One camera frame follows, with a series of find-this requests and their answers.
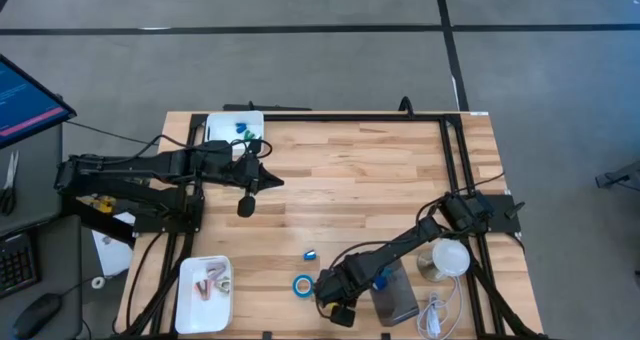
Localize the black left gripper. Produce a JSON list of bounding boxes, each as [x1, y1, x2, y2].
[[234, 154, 285, 219]]

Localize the light blue tape roll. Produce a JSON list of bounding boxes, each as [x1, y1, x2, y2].
[[292, 274, 315, 299]]

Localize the smoky grey plastic bin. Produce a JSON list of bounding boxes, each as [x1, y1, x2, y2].
[[370, 258, 420, 328]]

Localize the lilac staple remover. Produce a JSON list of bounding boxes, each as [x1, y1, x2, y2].
[[205, 262, 229, 281]]

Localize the white square plastic bin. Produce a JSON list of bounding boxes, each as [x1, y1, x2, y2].
[[205, 110, 265, 156]]

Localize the black flat bar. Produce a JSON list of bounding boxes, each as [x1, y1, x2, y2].
[[222, 101, 314, 113]]

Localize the white dome lamp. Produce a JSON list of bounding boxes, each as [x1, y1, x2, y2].
[[417, 237, 471, 284]]

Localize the white long plastic bin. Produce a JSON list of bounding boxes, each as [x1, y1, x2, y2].
[[174, 254, 234, 335]]

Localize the white paper sheet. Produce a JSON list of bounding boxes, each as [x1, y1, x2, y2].
[[92, 212, 136, 277]]

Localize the grey desk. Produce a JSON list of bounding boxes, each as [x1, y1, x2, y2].
[[0, 122, 84, 340]]

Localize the computer monitor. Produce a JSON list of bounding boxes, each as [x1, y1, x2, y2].
[[0, 53, 78, 150]]

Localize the black backlit keyboard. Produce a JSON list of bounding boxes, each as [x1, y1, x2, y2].
[[0, 232, 41, 299]]

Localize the black computer mouse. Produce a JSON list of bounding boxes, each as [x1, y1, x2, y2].
[[12, 292, 62, 340]]

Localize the black stand foot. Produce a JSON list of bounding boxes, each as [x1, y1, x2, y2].
[[594, 159, 640, 190]]

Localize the white lamp cable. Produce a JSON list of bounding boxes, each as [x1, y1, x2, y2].
[[414, 277, 466, 340]]

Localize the black aluminium table frame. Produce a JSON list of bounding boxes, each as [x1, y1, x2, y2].
[[112, 110, 551, 340]]

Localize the thin black cable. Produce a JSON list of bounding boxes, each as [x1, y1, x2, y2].
[[64, 120, 161, 147]]

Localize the yellow cable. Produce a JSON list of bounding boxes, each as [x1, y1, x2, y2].
[[79, 194, 117, 214]]

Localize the black handled scissors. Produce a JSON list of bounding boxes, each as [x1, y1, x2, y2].
[[0, 149, 20, 217]]

